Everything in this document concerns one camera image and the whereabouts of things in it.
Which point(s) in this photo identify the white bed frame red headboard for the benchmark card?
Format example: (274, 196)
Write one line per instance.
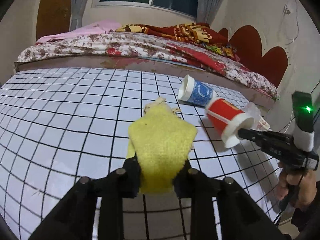
(250, 47)

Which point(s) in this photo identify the person's right hand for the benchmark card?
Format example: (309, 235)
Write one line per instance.
(308, 190)

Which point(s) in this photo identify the white checkered tablecloth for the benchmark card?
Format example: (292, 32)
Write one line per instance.
(62, 130)

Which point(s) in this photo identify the grey curtain beside headboard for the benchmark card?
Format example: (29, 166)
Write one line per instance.
(212, 0)

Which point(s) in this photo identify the red paper cup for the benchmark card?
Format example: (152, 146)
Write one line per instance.
(222, 116)

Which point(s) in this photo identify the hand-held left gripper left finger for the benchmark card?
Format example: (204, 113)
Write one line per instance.
(110, 187)

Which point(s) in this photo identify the grey curtain beside door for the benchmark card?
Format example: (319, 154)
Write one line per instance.
(77, 5)

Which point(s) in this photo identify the red patterned blanket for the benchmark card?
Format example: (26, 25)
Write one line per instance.
(187, 32)

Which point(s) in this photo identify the pink cloth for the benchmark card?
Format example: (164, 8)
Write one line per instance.
(95, 27)

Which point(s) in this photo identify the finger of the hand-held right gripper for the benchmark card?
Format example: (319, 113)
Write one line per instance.
(257, 135)

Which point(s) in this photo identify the wooden door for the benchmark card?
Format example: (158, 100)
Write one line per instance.
(52, 10)

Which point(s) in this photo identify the yellow cloth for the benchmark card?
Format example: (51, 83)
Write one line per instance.
(160, 142)

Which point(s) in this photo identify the clear plastic cup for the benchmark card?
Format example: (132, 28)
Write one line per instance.
(253, 110)

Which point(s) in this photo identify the bed with floral blanket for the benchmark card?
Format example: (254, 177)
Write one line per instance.
(75, 45)

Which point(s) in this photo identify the pinkish mattress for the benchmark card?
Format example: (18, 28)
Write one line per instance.
(75, 63)

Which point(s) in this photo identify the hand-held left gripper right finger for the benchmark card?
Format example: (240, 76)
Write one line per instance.
(200, 185)

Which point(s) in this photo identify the blue and white paper cup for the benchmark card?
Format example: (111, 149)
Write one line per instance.
(200, 92)

